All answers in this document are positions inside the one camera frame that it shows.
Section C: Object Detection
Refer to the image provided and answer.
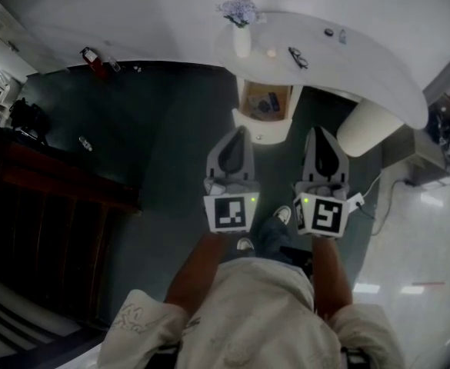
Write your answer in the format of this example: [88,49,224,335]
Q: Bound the white door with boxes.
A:
[0,0,70,75]

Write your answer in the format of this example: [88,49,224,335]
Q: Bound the wooden staircase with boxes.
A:
[0,123,143,369]

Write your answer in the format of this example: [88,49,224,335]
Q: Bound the black waist pouch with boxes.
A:
[279,246,314,280]

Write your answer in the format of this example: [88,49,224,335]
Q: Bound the person's blue jeans leg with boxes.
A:
[255,216,293,263]

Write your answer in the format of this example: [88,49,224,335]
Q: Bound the grey low cabinet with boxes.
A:
[382,128,450,188]

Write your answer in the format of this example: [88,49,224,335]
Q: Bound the red fire extinguisher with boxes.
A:
[79,46,108,78]

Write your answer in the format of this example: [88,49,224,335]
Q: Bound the black floor cable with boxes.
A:
[357,178,418,238]

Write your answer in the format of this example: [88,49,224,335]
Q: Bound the person's white shirt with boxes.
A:
[97,258,398,369]

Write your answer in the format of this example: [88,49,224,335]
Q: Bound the pale blue flower bunch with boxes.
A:
[215,0,266,28]

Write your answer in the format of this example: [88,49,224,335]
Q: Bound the white power cable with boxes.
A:
[361,171,382,201]

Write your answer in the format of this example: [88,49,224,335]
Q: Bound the white power strip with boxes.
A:
[347,191,366,213]

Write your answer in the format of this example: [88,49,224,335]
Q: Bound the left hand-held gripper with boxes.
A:
[203,125,261,234]

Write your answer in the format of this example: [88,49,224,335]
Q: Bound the black bag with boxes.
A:
[8,98,52,145]

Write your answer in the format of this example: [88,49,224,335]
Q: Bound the black eyeglasses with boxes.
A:
[288,46,309,70]

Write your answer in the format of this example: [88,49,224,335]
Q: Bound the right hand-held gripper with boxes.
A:
[292,125,352,241]

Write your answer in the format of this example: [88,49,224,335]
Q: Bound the white curved table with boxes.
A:
[213,10,429,157]

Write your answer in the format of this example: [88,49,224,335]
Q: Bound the person's right forearm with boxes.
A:
[311,236,353,321]

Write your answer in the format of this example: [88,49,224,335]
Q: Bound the white vase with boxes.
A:
[232,23,252,58]

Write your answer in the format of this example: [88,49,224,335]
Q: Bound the dark green carpet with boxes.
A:
[20,60,383,322]

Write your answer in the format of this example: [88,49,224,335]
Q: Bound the person's left forearm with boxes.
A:
[165,231,233,317]

